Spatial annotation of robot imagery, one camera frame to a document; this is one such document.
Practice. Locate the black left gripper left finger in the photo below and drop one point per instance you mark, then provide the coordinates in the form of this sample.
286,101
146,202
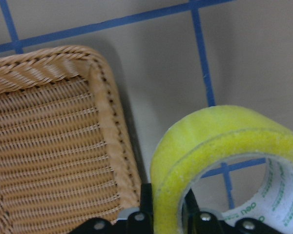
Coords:
146,199

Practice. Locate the yellow tape roll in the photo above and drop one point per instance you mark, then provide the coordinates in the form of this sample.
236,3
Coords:
209,136

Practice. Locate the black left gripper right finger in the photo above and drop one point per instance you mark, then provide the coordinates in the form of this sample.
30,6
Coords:
190,205

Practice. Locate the brown wicker basket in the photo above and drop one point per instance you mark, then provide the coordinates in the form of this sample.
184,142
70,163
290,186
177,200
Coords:
65,153

